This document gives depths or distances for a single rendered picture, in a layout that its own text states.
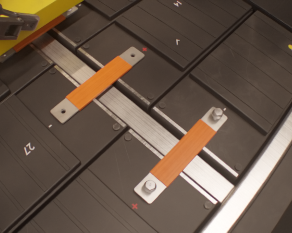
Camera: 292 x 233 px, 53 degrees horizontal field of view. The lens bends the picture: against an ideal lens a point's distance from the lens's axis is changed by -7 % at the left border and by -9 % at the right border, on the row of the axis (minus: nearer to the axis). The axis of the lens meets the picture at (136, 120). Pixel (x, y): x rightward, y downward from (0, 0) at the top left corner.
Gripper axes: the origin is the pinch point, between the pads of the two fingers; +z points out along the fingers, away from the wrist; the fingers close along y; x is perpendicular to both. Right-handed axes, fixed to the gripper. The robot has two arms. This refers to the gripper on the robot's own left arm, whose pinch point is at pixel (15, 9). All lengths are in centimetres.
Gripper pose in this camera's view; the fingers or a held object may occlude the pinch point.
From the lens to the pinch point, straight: 45.6
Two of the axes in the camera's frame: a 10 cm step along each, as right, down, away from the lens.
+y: -7.3, -6.1, 2.9
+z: 4.8, -1.7, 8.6
